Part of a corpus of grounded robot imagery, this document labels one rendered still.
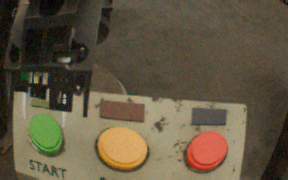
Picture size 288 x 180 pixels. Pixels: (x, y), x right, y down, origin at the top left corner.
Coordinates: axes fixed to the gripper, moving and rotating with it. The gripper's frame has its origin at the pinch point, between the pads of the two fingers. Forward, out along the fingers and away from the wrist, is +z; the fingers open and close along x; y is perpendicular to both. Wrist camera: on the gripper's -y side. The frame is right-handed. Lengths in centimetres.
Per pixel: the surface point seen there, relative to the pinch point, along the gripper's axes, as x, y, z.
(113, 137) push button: 6.5, -0.7, 9.3
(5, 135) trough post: -15, -33, 85
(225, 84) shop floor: 37, -57, 95
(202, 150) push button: 14.0, 0.3, 9.4
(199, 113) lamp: 13.6, -3.9, 10.2
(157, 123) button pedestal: 10.1, -2.9, 10.4
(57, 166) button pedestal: 0.9, 3.2, 10.4
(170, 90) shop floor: 24, -54, 94
